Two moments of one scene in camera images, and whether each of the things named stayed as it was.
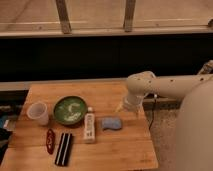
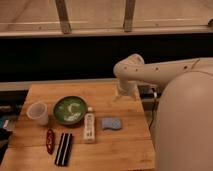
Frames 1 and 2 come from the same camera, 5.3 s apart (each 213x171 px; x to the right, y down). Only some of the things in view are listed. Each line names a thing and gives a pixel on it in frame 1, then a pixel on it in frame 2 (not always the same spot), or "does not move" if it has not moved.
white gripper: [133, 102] -> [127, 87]
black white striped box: [63, 149] does not move
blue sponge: [111, 122] does not move
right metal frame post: [129, 13] does not move
